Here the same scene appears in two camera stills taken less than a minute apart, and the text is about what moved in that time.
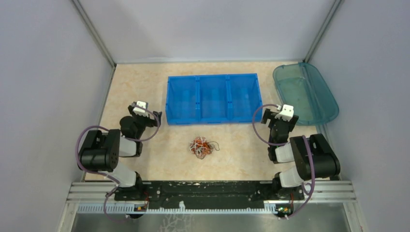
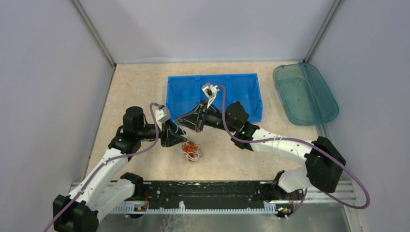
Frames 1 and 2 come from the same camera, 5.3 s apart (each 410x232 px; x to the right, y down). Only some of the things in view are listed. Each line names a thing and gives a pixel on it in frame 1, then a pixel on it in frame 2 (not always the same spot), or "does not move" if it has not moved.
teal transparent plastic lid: x=299 y=85 does not move
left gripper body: x=149 y=122 -> x=166 y=131
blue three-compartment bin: x=192 y=99 does not move
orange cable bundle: x=200 y=147 -> x=192 y=150
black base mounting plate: x=212 y=193 does not move
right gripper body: x=270 y=114 -> x=200 y=122
